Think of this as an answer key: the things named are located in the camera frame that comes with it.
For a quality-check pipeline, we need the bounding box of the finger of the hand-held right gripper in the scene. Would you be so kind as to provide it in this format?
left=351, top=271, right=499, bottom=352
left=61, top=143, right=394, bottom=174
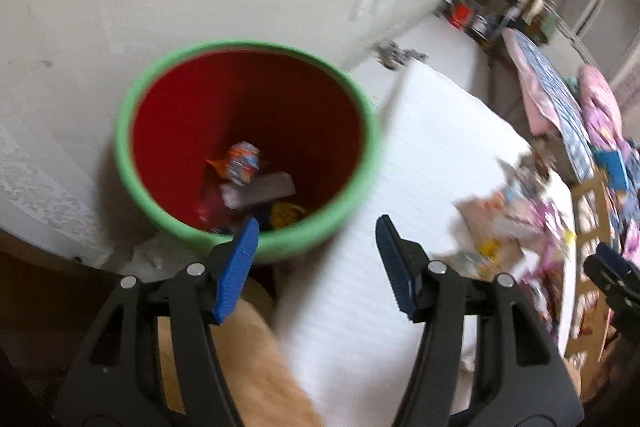
left=596, top=241, right=640, bottom=275
left=582, top=254, right=640, bottom=303

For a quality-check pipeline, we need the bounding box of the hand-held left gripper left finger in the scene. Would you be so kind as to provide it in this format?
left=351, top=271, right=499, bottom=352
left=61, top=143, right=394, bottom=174
left=55, top=217, right=261, bottom=427

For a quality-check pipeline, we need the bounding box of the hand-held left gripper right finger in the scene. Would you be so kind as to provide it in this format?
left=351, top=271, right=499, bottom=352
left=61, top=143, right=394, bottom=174
left=375, top=214, right=586, bottom=427

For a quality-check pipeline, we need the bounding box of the red bin with green rim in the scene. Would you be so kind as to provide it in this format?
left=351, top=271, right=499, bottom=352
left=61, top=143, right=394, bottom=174
left=116, top=39, right=382, bottom=264

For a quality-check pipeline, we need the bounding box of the wooden chair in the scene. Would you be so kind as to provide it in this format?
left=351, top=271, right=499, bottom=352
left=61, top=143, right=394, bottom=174
left=562, top=169, right=626, bottom=370

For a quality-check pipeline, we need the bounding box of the yellow snack wrapper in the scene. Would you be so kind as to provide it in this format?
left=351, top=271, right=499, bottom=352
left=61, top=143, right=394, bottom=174
left=270, top=202, right=308, bottom=228

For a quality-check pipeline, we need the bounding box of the grey brown snack wrapper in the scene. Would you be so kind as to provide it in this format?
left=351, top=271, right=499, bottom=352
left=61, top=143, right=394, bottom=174
left=220, top=172, right=296, bottom=210

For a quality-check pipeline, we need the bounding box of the tan woven stool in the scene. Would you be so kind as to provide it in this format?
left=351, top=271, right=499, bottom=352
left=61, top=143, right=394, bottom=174
left=157, top=279, right=326, bottom=427

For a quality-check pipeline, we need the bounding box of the blue box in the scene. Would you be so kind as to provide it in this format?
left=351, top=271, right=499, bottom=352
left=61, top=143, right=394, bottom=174
left=595, top=149, right=631, bottom=190

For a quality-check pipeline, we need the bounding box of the orange and blue snack wrapper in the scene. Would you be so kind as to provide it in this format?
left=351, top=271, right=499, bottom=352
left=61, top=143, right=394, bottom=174
left=207, top=141, right=263, bottom=185

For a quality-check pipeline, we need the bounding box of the pile of snack wrappers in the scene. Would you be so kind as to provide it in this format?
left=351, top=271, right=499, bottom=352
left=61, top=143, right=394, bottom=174
left=452, top=147, right=576, bottom=338

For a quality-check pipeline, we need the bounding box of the pink quilt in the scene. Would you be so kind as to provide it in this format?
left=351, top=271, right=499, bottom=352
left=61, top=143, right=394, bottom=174
left=577, top=66, right=640, bottom=258

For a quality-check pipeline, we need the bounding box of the blue patterned blanket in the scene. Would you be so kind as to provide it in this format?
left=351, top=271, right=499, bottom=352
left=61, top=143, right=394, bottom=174
left=502, top=29, right=601, bottom=182

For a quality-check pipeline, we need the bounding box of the white lace cloth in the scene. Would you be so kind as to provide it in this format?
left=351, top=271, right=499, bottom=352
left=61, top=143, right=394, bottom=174
left=0, top=122, right=113, bottom=268

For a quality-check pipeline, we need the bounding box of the small grey metal object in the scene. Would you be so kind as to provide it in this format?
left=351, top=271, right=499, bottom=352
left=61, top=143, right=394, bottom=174
left=377, top=42, right=426, bottom=68

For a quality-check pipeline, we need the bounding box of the red bucket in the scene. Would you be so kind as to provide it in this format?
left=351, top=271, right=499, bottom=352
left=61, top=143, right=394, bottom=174
left=450, top=4, right=473, bottom=28

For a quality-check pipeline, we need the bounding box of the dark storage shelf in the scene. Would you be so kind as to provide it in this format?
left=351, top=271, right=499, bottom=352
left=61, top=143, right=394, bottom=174
left=435, top=0, right=523, bottom=50

